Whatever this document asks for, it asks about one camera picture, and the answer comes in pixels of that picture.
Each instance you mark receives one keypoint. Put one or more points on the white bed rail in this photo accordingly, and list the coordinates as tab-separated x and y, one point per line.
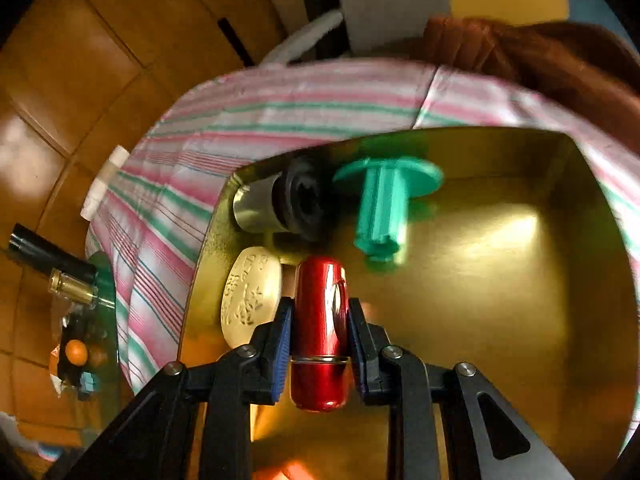
305	35

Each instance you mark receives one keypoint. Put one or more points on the striped blanket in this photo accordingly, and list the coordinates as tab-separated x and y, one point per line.
225	110

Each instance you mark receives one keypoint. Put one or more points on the wooden wardrobe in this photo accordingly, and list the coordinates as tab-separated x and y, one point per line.
100	60

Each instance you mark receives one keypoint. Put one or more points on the black silver cylinder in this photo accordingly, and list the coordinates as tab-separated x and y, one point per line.
300	197

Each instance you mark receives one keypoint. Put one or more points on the red metal capsule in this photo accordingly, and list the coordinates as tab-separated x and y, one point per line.
317	310

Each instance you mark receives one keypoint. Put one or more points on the orange fruit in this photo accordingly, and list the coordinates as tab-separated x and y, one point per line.
76	352

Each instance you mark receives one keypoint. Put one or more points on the green glass side table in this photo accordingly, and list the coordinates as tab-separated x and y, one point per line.
107	280

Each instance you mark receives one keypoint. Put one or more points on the brown pillow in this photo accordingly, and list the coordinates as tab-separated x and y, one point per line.
550	60

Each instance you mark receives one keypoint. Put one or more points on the cream oval soap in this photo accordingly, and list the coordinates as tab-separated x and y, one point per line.
250	295

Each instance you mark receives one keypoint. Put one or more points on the light blue toy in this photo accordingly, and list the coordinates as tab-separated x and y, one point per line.
87	382

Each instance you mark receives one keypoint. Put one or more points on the green plastic spool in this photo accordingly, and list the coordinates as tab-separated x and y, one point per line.
380	205

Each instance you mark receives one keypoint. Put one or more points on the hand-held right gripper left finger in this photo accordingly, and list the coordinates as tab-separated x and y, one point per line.
280	345

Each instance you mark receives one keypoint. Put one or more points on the black capped glass bottle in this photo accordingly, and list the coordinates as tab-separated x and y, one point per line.
45	250

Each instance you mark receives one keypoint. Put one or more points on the gold tin tray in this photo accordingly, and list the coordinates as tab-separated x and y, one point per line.
500	285

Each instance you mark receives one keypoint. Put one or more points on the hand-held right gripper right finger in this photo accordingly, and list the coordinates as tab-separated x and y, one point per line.
360	345

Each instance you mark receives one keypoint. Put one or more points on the grey yellow blue headboard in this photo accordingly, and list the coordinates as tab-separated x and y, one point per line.
400	0

